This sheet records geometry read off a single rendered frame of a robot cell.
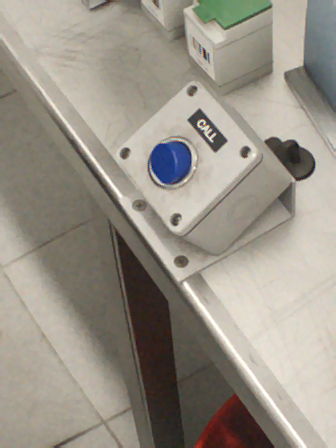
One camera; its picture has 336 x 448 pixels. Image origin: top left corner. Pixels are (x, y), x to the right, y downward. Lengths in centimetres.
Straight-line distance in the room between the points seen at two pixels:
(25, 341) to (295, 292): 105
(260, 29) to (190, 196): 15
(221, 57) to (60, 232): 107
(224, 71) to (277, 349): 20
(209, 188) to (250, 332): 9
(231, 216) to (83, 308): 106
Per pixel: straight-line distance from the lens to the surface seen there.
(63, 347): 176
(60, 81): 87
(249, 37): 82
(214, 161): 72
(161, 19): 88
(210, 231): 74
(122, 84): 86
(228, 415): 121
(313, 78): 84
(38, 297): 181
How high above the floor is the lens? 152
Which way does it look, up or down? 55 degrees down
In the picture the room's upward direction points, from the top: 9 degrees counter-clockwise
